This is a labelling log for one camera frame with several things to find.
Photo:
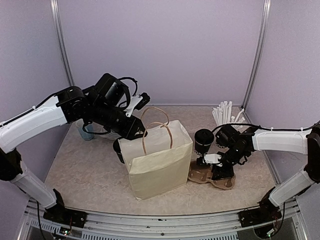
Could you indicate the blue translucent cup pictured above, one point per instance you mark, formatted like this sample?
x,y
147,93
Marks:
x,y
85,134

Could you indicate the black paper coffee cup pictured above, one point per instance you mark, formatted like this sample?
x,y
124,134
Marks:
x,y
117,149

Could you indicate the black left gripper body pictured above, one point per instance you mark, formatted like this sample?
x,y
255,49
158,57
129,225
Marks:
x,y
122,129

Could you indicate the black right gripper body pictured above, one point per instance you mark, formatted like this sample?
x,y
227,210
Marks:
x,y
229,171

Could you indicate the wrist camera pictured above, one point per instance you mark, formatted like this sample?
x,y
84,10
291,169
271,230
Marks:
x,y
137,102
209,159

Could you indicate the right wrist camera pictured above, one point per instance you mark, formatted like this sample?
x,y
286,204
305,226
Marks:
x,y
209,159

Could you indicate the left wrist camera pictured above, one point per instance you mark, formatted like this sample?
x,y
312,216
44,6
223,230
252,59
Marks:
x,y
137,102

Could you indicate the aluminium frame post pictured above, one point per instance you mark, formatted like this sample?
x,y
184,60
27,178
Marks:
x,y
61,43
258,52

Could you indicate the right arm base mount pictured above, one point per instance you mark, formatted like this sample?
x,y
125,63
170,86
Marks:
x,y
256,216

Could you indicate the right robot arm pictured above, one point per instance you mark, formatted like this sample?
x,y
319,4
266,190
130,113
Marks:
x,y
305,141

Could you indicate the right aluminium frame post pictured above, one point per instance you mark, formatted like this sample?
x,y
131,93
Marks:
x,y
258,52

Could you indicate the left aluminium frame post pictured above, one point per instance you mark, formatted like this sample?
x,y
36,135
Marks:
x,y
61,43

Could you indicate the black cup holding straws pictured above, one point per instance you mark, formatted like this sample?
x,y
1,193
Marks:
x,y
221,144

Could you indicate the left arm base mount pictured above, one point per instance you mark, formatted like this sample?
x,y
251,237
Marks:
x,y
66,216

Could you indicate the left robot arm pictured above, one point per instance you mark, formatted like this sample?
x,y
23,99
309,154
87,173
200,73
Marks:
x,y
108,103

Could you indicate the white wrapped straws bundle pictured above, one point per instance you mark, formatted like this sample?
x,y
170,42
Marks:
x,y
226,113

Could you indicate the cream paper takeout bag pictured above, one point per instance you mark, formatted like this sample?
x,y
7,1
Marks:
x,y
159,161

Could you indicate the aluminium front frame rail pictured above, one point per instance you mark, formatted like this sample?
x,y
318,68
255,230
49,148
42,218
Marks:
x,y
225,225

